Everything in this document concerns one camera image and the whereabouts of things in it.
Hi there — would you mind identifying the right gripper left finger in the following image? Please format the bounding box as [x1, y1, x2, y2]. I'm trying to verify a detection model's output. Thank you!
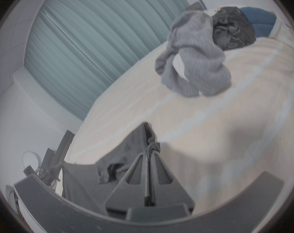
[105, 152, 150, 214]

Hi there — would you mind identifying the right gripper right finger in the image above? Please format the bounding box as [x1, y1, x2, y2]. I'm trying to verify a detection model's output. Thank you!
[150, 151, 195, 214]

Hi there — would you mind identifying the black T-shirt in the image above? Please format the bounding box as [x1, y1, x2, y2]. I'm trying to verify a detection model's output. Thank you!
[61, 122, 161, 200]

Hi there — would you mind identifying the bed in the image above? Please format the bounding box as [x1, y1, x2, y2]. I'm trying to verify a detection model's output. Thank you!
[63, 0, 294, 214]

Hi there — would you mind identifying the black chest of drawers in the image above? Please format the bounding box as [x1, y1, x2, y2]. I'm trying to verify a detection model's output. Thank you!
[44, 130, 75, 170]

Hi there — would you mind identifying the blue-green curtain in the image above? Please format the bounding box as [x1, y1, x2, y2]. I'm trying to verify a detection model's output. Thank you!
[23, 10, 113, 122]
[42, 0, 193, 82]

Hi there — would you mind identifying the grey garment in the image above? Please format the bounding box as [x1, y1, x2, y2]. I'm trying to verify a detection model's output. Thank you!
[155, 10, 232, 98]

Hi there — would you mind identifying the black printed garment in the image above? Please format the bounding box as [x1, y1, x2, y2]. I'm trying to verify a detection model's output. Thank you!
[211, 6, 257, 51]

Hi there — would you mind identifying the white printed pillow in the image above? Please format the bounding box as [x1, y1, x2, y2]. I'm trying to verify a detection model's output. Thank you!
[205, 6, 223, 16]

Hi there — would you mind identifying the grey bedside table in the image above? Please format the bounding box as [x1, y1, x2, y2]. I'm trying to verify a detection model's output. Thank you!
[185, 1, 208, 11]

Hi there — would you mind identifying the dark blue garment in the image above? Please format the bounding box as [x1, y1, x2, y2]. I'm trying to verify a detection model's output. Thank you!
[239, 7, 294, 48]

